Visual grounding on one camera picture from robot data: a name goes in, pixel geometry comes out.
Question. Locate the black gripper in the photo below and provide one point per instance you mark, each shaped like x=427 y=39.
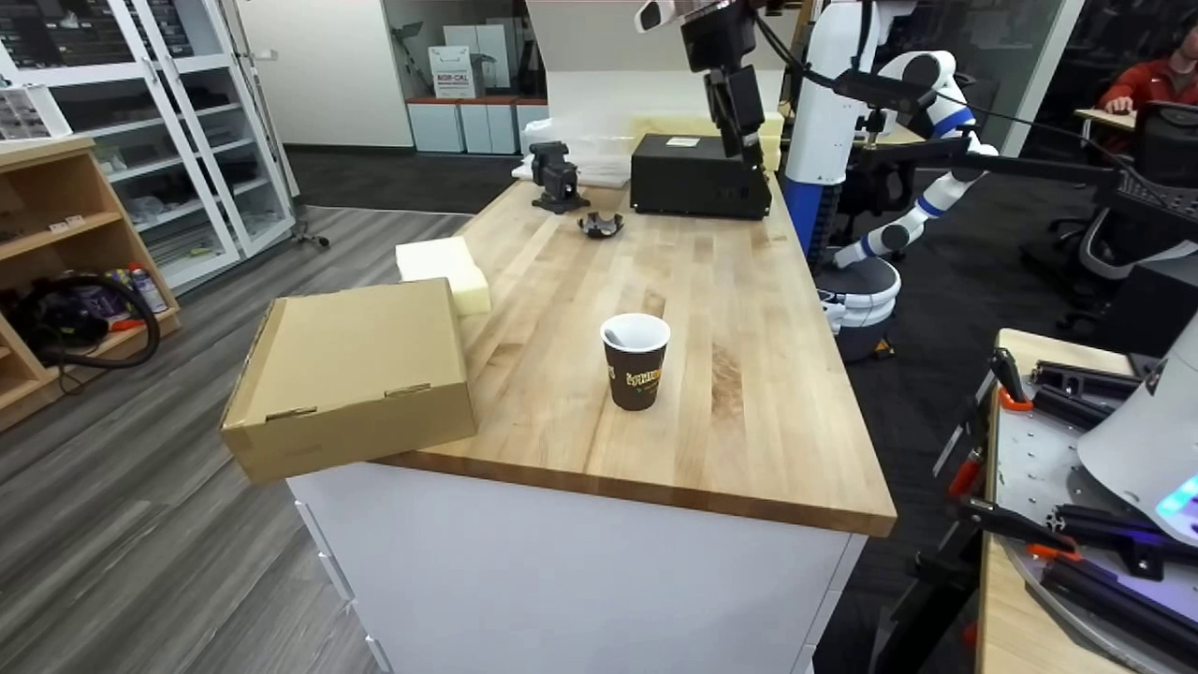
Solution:
x=737 y=102

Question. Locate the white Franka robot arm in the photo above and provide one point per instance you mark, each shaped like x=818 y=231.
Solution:
x=713 y=37

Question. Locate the brown paper cup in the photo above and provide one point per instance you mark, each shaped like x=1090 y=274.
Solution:
x=633 y=369

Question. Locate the black equipment box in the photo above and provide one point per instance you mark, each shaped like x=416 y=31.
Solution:
x=682 y=180

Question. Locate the white and blue mobile robot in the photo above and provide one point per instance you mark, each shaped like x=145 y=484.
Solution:
x=827 y=113

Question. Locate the small black gadget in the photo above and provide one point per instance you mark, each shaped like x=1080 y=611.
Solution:
x=602 y=227

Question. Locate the black bench vise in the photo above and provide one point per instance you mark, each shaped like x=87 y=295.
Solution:
x=555 y=173

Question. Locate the light blue low cabinet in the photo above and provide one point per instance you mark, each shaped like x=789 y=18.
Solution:
x=470 y=129

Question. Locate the white box on cabinet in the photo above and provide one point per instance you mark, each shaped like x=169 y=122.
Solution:
x=451 y=74

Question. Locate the pale yellow foam block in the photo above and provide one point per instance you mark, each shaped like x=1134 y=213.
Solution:
x=438 y=265

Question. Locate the black office chair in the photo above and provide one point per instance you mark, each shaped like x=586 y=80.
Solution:
x=1125 y=236

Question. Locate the grey metal plate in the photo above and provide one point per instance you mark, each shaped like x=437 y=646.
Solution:
x=1034 y=471

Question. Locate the person in red shirt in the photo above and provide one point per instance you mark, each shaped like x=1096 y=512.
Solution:
x=1154 y=80

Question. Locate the cardboard box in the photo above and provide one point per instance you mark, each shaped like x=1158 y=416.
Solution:
x=351 y=376

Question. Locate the white table base cabinet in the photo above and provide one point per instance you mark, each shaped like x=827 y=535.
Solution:
x=562 y=585

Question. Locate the black tool with orange tip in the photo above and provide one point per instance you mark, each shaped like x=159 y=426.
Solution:
x=1089 y=525

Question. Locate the wooden side table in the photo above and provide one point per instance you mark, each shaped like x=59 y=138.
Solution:
x=1012 y=622

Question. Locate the white glass door cabinet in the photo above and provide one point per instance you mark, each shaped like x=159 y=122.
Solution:
x=190 y=138

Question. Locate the wooden shelf unit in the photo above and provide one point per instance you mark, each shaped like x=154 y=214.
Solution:
x=59 y=213

